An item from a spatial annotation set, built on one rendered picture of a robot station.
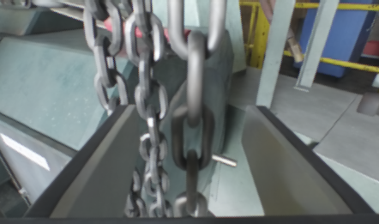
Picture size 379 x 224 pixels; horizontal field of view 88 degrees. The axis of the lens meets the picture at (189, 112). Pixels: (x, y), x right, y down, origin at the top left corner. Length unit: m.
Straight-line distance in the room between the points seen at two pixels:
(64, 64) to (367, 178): 0.55
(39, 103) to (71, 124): 0.06
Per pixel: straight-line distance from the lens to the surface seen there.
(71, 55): 0.26
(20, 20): 0.44
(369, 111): 0.47
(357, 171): 0.54
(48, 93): 0.26
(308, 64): 0.90
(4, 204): 0.48
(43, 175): 0.30
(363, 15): 3.09
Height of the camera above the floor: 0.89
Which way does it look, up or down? 29 degrees down
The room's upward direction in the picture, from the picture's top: 1 degrees clockwise
